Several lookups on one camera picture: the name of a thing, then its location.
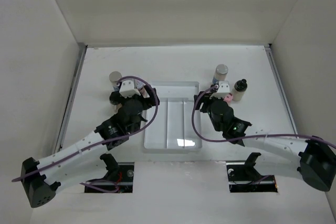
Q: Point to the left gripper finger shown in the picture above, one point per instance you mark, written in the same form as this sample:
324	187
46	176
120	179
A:
115	97
151	98

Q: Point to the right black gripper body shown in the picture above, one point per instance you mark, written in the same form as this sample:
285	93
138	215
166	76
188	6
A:
218	128

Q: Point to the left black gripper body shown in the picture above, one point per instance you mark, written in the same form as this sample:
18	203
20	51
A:
139	97

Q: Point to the pink-lid small jar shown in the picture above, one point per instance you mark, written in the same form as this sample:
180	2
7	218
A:
228	98

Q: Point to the silver-lid blue-label spice jar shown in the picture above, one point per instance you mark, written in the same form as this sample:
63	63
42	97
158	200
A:
114	77

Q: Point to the black-cap cream sauce bottle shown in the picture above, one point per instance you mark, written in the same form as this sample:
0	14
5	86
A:
239	89

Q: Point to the small black-cap spice bottle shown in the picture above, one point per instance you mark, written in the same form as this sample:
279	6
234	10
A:
116	106

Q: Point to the white-lid red-label jar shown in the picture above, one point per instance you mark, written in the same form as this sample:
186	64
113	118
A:
140	87

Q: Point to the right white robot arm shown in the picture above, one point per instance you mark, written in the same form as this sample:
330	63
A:
310	159

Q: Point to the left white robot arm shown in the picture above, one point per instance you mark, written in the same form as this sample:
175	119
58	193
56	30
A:
89	158

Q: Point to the white divided organizer tray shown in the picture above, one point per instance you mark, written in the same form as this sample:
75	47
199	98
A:
171	132

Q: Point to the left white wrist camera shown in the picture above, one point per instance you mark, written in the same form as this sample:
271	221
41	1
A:
128	87

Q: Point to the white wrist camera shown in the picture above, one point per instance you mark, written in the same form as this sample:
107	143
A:
128	87
221	90

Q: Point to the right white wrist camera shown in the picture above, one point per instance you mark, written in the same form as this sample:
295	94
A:
221	90

